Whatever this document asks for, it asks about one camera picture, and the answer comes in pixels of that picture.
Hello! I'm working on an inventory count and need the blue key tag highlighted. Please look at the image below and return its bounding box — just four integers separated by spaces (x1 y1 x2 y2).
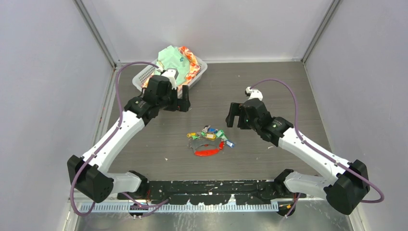
225 140 235 148

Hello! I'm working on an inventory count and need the red grey carabiner keyring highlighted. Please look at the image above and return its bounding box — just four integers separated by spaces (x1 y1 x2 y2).
189 139 225 157

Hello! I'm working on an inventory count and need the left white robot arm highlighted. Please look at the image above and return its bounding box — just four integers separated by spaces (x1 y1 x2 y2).
67 75 191 203

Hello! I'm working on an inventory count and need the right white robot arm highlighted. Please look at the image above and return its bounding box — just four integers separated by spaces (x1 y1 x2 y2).
226 99 370 215

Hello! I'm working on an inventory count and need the white plastic basket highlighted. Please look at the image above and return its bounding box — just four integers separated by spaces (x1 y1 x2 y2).
132 57 208 91

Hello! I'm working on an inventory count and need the green floral cloth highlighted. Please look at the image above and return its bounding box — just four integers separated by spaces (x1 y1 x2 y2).
156 46 190 86

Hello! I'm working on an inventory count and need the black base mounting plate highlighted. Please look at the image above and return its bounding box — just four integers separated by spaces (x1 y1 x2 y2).
128 180 296 205

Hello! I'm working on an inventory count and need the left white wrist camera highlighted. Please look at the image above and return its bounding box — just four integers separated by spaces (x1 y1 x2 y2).
160 68 179 90

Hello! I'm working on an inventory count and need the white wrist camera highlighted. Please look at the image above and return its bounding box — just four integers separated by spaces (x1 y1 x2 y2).
245 87 263 101
160 68 179 90

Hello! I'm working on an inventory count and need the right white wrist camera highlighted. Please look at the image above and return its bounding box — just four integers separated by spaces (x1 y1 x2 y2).
245 87 263 101

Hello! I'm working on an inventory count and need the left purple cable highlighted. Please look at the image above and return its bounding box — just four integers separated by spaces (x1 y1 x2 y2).
69 61 169 218

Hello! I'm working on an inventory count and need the purple cable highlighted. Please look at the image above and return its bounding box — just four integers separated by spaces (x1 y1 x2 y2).
69 61 169 218
250 78 385 218

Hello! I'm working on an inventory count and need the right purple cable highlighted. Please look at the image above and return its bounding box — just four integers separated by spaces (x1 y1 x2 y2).
250 78 385 218

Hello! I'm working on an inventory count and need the white slotted cable duct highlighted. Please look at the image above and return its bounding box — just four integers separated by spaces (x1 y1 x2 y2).
92 201 279 213

